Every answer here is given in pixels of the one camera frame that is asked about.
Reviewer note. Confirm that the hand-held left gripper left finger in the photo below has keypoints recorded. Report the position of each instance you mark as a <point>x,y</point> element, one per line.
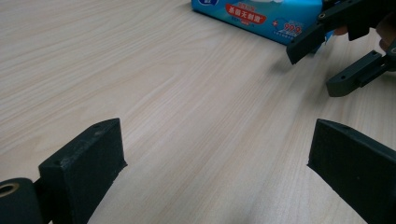
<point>84,168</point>

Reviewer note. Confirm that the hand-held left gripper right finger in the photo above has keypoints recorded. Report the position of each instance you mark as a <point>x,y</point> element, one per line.
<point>355,171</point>

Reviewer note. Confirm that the blue wet wipes packet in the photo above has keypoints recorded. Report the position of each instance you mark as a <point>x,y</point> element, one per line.
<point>249,15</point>

